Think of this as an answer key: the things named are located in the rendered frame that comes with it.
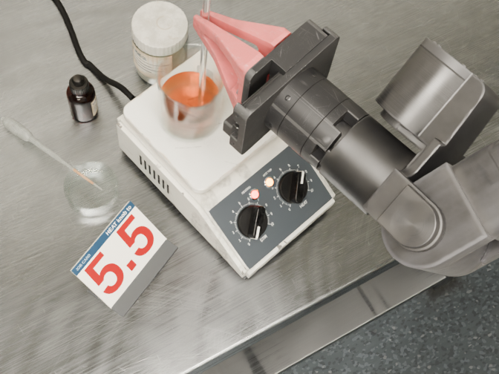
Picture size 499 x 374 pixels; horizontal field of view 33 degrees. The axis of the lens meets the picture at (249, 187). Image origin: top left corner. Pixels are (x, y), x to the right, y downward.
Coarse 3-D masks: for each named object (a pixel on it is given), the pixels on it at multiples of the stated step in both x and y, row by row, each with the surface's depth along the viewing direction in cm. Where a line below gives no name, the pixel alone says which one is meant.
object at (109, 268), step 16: (128, 224) 83; (144, 224) 84; (112, 240) 82; (128, 240) 83; (144, 240) 84; (96, 256) 81; (112, 256) 82; (128, 256) 83; (144, 256) 84; (80, 272) 80; (96, 272) 81; (112, 272) 82; (128, 272) 83; (96, 288) 81; (112, 288) 82
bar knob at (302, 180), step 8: (288, 176) 83; (296, 176) 83; (304, 176) 83; (280, 184) 83; (288, 184) 83; (296, 184) 82; (304, 184) 83; (280, 192) 83; (288, 192) 83; (296, 192) 82; (304, 192) 84; (288, 200) 84; (296, 200) 82
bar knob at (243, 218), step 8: (248, 208) 82; (256, 208) 81; (264, 208) 81; (240, 216) 81; (248, 216) 82; (256, 216) 81; (264, 216) 82; (240, 224) 81; (248, 224) 82; (256, 224) 81; (264, 224) 82; (248, 232) 81; (256, 232) 81
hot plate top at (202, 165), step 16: (144, 96) 82; (224, 96) 83; (128, 112) 81; (144, 112) 82; (224, 112) 82; (144, 128) 81; (160, 128) 81; (160, 144) 80; (176, 144) 80; (192, 144) 81; (208, 144) 81; (224, 144) 81; (256, 144) 81; (176, 160) 80; (192, 160) 80; (208, 160) 80; (224, 160) 80; (240, 160) 80; (192, 176) 79; (208, 176) 79; (224, 176) 80
